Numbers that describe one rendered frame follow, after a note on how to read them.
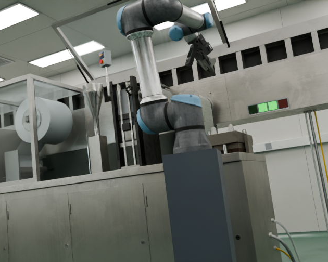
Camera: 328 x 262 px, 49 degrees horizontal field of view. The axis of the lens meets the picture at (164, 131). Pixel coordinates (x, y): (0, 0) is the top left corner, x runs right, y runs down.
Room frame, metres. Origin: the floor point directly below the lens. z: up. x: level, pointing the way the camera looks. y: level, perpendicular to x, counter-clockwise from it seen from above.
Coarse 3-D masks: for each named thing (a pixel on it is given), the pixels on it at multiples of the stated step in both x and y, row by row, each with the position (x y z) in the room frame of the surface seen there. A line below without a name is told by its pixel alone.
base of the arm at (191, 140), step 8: (184, 128) 1.34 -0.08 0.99; (192, 128) 1.34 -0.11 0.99; (200, 128) 1.35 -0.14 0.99; (176, 136) 1.37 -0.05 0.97; (184, 136) 1.34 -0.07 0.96; (192, 136) 1.33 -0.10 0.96; (200, 136) 1.34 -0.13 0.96; (176, 144) 1.37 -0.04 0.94; (184, 144) 1.33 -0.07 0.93; (192, 144) 1.32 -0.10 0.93; (200, 144) 1.32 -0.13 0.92; (208, 144) 1.35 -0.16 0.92; (176, 152) 1.35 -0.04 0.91
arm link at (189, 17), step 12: (144, 0) 1.31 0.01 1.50; (156, 0) 1.29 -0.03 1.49; (168, 0) 1.31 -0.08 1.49; (156, 12) 1.30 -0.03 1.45; (168, 12) 1.32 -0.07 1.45; (180, 12) 1.37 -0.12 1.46; (192, 12) 1.48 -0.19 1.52; (156, 24) 1.36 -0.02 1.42; (192, 24) 1.54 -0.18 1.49; (204, 24) 1.63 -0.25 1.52
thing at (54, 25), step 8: (112, 0) 2.15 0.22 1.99; (120, 0) 2.11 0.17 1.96; (128, 0) 2.11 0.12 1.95; (208, 0) 2.04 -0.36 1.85; (96, 8) 2.19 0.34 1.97; (104, 8) 2.18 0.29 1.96; (216, 8) 2.07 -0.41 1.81; (72, 16) 2.28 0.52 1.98; (80, 16) 2.26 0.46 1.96; (216, 16) 2.12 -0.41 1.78; (56, 24) 2.34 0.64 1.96; (64, 24) 2.33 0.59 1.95; (216, 24) 2.17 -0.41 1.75; (56, 32) 2.39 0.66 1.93; (224, 32) 2.18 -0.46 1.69; (64, 40) 2.44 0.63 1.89; (224, 40) 2.25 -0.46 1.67; (72, 48) 2.50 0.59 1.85; (80, 64) 2.60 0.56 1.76; (88, 72) 2.66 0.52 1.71; (120, 72) 2.62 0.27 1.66
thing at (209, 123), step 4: (204, 112) 2.08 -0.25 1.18; (208, 112) 2.16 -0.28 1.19; (208, 116) 2.15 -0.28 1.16; (212, 116) 2.22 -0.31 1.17; (208, 120) 2.14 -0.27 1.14; (212, 120) 2.21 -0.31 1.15; (204, 124) 2.05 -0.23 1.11; (208, 124) 2.13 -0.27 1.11; (212, 124) 2.20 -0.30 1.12; (208, 128) 2.12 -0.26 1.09
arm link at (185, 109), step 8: (176, 96) 1.35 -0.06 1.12; (184, 96) 1.34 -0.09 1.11; (192, 96) 1.34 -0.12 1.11; (168, 104) 1.38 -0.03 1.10; (176, 104) 1.35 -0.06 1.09; (184, 104) 1.34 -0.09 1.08; (192, 104) 1.34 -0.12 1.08; (200, 104) 1.37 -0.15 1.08; (168, 112) 1.37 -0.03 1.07; (176, 112) 1.35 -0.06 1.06; (184, 112) 1.34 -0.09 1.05; (192, 112) 1.34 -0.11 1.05; (200, 112) 1.36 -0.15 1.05; (168, 120) 1.38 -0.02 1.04; (176, 120) 1.36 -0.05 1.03; (184, 120) 1.34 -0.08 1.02; (192, 120) 1.34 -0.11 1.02; (200, 120) 1.35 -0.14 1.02; (176, 128) 1.37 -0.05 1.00
